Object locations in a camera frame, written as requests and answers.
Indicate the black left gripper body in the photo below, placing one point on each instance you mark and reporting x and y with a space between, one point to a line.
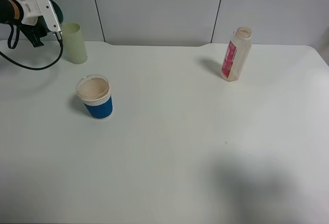
18 12

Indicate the blue sleeved paper cup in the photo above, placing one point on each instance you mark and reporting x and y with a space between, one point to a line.
95 93

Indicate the pale green plastic cup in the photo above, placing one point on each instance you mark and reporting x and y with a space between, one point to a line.
73 42

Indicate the teal plastic cup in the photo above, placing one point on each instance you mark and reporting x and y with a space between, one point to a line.
55 12

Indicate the wrist camera on white bracket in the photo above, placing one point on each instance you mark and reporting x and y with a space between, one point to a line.
38 10

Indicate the clear bottle pink label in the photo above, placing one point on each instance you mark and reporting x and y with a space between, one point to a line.
236 54

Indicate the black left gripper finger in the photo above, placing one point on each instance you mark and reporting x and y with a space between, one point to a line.
34 34

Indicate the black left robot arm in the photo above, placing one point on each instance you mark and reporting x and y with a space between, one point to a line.
7 17

